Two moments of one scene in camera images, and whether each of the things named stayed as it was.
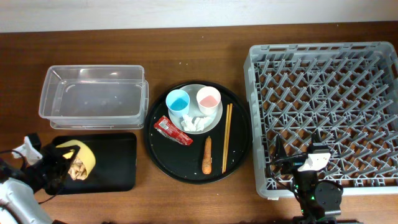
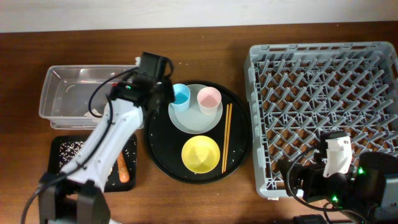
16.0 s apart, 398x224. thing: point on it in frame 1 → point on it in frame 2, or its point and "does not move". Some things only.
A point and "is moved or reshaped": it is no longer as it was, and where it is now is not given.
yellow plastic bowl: (85, 154) → (200, 154)
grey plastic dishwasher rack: (344, 94) does not move
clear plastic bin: (94, 97) does not move
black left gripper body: (52, 169) → (161, 89)
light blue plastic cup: (178, 103) is moved or reshaped
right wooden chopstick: (228, 135) does not move
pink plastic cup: (208, 99) does not move
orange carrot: (206, 163) → (124, 173)
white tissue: (198, 125) → (89, 114)
